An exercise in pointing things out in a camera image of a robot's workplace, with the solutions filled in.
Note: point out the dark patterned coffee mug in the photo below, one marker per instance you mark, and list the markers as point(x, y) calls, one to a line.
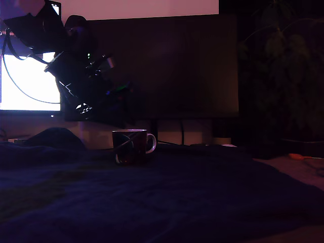
point(138, 149)

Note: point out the dark computer monitor with stand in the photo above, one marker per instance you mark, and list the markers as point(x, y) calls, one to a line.
point(177, 68)

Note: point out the dark blue table cloth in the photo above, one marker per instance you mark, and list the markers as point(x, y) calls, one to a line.
point(152, 197)

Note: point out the lit computer monitor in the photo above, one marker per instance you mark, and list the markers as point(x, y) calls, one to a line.
point(30, 83)

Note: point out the small pale flat box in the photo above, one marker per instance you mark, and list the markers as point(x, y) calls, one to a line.
point(16, 140)

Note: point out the leafy houseplant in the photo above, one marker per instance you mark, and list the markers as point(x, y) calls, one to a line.
point(278, 43)

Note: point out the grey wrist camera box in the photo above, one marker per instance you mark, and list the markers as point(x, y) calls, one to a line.
point(110, 62)

